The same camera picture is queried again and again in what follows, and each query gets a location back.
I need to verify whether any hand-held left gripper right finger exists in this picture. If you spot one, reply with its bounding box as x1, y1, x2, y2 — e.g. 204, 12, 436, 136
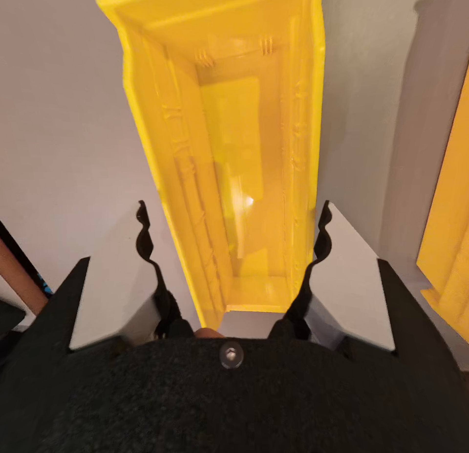
272, 200, 396, 352

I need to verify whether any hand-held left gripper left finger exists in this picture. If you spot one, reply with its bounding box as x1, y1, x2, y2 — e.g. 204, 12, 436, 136
69, 201, 193, 350

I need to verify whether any yellow plastic bin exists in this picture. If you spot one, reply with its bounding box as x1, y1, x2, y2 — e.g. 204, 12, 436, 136
417, 62, 469, 344
95, 0, 326, 330

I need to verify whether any grey desk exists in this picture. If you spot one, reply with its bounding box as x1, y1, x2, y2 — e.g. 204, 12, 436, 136
0, 0, 469, 373

